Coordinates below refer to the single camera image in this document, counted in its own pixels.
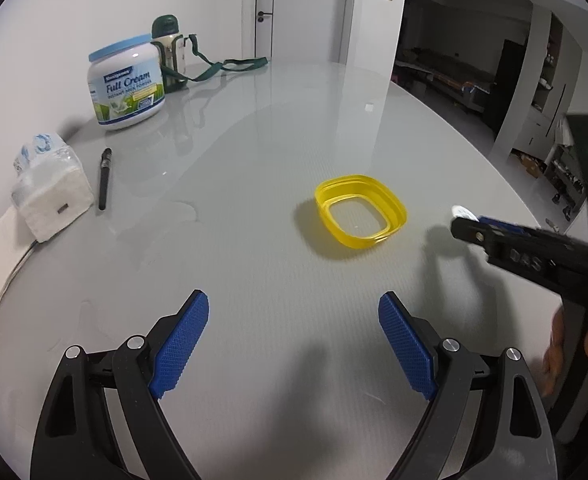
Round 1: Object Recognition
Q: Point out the shoe rack with plant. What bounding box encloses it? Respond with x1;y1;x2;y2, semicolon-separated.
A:
544;144;586;221

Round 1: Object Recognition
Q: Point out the black pen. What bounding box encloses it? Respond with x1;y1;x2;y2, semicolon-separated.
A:
98;148;112;211

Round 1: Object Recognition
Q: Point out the green white water bottle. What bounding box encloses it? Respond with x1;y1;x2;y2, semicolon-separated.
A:
152;14;187;93

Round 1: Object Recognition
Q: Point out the tissue pack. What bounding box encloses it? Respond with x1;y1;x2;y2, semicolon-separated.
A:
12;133;94;243

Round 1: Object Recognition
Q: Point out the milk powder jar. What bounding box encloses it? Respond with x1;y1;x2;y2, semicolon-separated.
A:
86;34;166;131

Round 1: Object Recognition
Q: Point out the white round bottle cap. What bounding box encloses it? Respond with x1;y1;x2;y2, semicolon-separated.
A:
451;205;478;221

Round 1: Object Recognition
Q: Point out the white door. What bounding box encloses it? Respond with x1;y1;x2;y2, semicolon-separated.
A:
254;0;274;58

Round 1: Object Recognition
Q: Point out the white notebook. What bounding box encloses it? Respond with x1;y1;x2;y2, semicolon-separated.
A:
0;206;38;302

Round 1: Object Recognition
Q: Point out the yellow plastic lid ring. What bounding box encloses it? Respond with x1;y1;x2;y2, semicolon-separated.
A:
314;173;409;250

